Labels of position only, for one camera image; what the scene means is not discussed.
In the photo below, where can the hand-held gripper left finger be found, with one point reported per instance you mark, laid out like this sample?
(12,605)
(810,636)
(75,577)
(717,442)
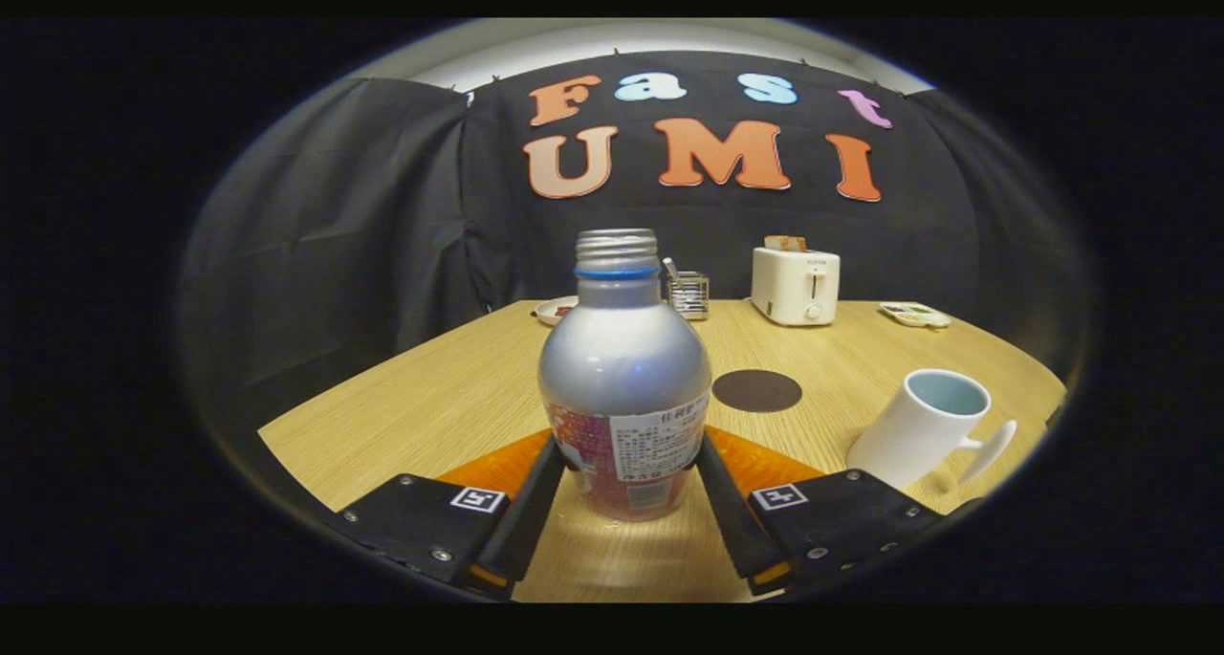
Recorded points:
(535,512)

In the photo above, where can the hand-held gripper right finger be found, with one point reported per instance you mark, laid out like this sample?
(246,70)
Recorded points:
(732,516)

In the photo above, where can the dark round coaster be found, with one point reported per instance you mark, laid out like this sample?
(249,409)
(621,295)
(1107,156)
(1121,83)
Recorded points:
(757,391)

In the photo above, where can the silver bottle with red label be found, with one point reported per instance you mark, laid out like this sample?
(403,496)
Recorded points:
(622,368)

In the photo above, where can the white cup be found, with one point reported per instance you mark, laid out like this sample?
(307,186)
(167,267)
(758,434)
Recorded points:
(908,435)

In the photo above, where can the wooden table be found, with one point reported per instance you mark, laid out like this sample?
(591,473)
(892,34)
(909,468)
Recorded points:
(459,397)

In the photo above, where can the white plate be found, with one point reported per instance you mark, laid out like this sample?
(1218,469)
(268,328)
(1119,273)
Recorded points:
(553,316)

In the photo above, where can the white toaster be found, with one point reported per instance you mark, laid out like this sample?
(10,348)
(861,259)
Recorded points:
(789,287)

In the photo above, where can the metal utensil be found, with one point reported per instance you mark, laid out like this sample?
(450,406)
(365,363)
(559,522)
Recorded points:
(670,268)

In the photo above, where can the white divided sauce dish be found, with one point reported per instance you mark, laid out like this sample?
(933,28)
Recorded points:
(915,315)

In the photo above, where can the toast slice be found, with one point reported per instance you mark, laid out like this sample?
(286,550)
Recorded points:
(786,243)

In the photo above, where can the black backdrop cloth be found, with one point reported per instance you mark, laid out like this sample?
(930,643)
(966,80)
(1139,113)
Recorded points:
(382,253)

